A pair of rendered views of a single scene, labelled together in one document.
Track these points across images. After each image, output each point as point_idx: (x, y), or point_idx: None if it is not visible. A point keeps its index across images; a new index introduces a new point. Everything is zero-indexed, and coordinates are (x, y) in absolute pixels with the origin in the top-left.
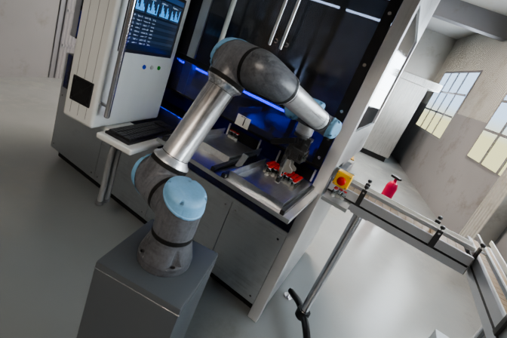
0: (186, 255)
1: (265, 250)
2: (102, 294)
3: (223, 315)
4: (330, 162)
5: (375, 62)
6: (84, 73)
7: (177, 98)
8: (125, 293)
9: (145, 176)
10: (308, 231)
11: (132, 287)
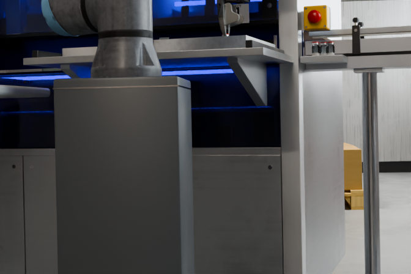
0: (154, 52)
1: (261, 200)
2: (74, 122)
3: None
4: (287, 3)
5: None
6: None
7: (10, 55)
8: (104, 98)
9: None
10: (317, 166)
11: (109, 84)
